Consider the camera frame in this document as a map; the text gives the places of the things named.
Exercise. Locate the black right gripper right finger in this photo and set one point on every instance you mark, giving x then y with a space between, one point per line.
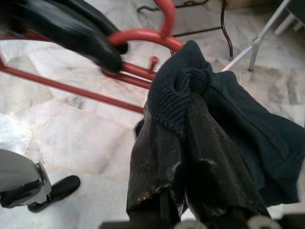
214 167

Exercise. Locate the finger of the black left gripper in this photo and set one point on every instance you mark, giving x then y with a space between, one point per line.
95 14
71 35

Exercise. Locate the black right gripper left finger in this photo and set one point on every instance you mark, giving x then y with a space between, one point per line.
155 167

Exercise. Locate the red plastic hanger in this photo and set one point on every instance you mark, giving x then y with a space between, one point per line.
143 34

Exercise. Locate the black shirt with green print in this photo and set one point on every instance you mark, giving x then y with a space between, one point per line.
250 124

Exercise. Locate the marble top folding table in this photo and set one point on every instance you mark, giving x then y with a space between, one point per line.
225 28

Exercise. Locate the silver clothes rack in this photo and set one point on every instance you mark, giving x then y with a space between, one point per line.
262 35

